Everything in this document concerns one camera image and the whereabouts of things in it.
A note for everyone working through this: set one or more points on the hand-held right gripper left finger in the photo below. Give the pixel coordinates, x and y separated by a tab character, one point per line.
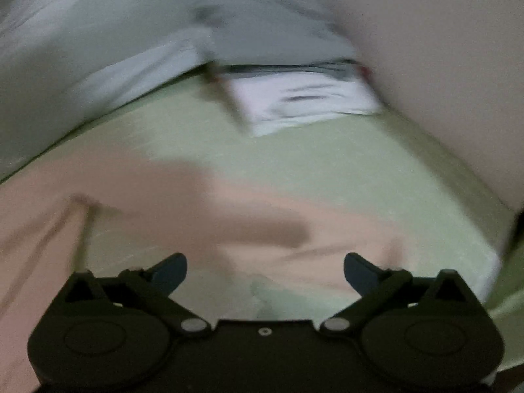
170	273

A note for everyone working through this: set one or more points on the peach garment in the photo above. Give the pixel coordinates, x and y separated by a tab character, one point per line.
135	196

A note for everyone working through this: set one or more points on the light blue carrot-print quilt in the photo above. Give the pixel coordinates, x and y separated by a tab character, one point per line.
82	49

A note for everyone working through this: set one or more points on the grey folded garment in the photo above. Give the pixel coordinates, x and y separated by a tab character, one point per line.
335	70

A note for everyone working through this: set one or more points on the white folded garment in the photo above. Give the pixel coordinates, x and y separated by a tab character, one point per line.
303	102

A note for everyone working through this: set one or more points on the green checked bed sheet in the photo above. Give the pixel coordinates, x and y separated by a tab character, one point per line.
335	172

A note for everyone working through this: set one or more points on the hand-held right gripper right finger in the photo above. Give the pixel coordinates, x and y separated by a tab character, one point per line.
358	273

